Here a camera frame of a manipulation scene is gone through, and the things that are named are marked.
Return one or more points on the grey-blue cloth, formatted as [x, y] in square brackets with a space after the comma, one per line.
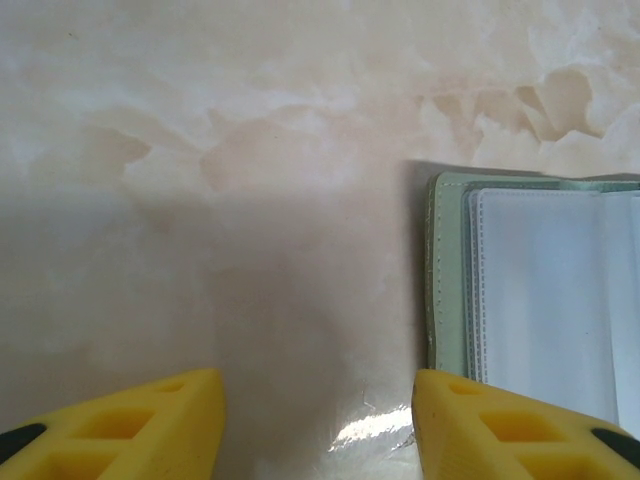
[450, 275]

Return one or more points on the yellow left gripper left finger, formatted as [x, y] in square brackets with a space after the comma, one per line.
[125, 430]

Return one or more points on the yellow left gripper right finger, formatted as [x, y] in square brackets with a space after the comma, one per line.
[500, 435]

